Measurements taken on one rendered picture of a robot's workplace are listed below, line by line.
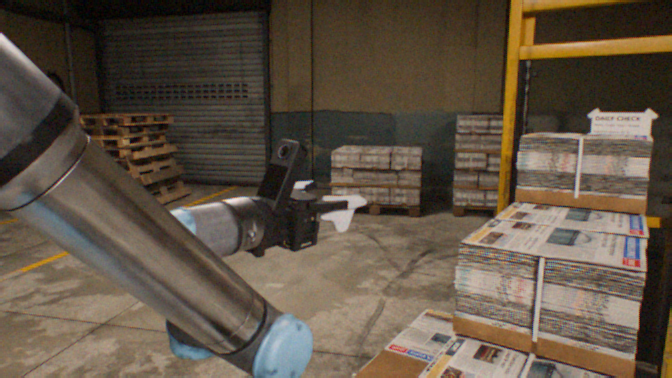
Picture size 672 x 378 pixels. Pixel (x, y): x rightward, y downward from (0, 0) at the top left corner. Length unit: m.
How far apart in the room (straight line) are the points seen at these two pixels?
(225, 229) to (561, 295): 0.75
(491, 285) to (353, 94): 6.66
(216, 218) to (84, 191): 0.26
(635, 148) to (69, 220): 1.50
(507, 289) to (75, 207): 0.94
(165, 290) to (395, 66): 7.24
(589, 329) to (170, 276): 0.91
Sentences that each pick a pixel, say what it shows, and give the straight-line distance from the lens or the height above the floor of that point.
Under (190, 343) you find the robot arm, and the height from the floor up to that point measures 1.09.
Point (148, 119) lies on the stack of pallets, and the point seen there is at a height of 1.23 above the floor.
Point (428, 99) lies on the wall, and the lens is 7.50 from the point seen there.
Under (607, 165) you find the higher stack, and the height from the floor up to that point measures 1.21.
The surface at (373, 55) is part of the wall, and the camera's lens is 7.62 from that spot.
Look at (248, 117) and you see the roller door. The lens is 8.10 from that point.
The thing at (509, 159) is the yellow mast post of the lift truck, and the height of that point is 1.15.
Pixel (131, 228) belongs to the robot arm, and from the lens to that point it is 0.37.
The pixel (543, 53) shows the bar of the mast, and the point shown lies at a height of 1.61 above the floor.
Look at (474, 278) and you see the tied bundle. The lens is 1.13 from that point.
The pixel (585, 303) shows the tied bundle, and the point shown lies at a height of 0.98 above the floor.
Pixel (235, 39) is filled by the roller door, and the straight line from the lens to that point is 8.26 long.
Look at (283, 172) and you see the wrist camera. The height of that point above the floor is 1.28.
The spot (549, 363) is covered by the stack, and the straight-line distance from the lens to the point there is 1.15.
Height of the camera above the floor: 1.38
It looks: 11 degrees down
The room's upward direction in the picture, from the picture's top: straight up
